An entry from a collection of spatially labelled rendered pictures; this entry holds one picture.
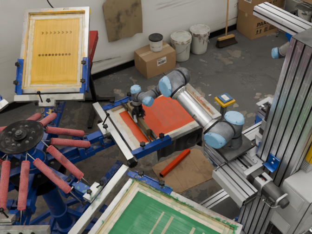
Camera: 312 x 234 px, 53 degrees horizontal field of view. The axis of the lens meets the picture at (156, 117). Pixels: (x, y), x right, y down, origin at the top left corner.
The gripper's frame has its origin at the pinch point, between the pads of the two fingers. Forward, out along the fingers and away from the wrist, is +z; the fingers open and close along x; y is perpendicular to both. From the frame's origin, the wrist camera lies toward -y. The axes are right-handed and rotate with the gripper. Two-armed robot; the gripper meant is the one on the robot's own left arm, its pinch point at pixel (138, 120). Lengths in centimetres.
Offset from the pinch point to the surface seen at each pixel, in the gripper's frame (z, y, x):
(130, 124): 5.3, -3.2, -5.7
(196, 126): 1.8, 29.2, 36.7
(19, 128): -30, -7, -83
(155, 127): 5.3, 10.1, 9.9
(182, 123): 5.2, 17.9, 30.5
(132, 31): 40, -192, 84
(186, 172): 99, 6, 45
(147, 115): 5.3, -5.0, 10.7
